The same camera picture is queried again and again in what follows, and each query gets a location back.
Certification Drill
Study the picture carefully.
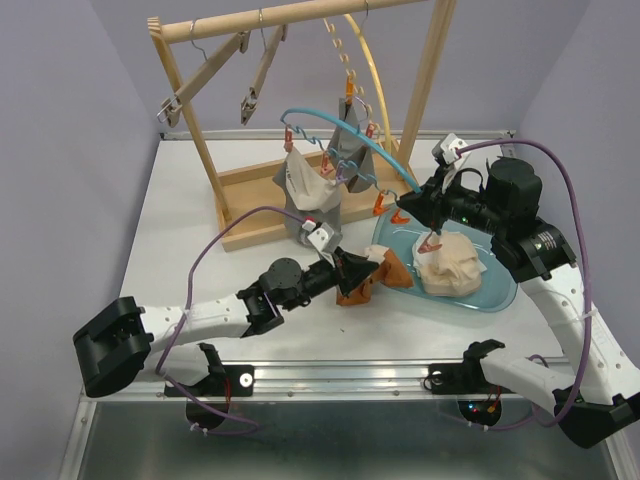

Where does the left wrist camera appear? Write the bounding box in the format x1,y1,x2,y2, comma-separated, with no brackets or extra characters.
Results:
300,217,339,256

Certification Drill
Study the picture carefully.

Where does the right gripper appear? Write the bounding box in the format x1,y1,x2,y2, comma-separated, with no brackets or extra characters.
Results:
396,165,509,236

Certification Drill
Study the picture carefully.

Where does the blue plastic hanger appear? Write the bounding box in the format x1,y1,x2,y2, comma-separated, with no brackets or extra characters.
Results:
278,106,443,254

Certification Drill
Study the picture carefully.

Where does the white underwear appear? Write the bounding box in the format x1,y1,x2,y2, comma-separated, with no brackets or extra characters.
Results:
412,231,487,280

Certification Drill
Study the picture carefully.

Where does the beige cotton underwear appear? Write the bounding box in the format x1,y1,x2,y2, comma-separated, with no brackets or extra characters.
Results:
413,230,486,297

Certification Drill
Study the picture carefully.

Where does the aluminium mounting rail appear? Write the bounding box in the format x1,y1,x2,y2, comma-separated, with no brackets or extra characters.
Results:
79,355,616,402

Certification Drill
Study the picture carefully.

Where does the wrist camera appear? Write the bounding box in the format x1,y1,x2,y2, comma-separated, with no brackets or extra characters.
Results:
432,133,469,192
300,217,339,256

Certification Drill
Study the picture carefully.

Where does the grey and cream underwear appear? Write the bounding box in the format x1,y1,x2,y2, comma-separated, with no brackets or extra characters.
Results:
272,147,342,232

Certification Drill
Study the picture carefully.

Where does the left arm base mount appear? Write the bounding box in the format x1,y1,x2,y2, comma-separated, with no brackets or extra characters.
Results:
162,342,255,398

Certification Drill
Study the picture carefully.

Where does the wooden clothes rack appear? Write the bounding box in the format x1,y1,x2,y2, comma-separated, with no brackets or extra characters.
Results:
147,1,456,227

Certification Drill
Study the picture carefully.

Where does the yellow plastic hanger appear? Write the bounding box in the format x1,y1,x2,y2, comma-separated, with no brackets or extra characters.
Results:
322,11,401,161

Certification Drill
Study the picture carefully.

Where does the orange and cream underwear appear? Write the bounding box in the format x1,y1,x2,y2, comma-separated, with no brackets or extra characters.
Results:
336,244,414,307

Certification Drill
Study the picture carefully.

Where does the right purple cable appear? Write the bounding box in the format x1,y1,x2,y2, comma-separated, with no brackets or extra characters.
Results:
459,139,594,429

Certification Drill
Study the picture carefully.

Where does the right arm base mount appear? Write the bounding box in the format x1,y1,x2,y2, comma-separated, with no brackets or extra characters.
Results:
422,339,524,395

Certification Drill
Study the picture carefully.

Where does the plain grey underwear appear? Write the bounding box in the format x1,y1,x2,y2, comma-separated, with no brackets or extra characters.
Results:
328,98,375,194

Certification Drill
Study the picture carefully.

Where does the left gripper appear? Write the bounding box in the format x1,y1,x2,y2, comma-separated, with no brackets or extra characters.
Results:
282,246,377,311

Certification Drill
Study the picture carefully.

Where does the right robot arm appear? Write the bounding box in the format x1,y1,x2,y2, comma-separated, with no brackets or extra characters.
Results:
397,157,639,448

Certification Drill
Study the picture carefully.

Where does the teal plastic bin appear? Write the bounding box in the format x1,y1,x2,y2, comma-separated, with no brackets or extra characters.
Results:
372,211,517,313

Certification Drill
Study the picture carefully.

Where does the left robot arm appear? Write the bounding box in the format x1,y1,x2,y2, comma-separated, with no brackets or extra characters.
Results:
73,250,380,398

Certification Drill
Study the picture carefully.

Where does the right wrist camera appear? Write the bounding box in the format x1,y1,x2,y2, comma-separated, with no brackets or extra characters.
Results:
432,133,469,192

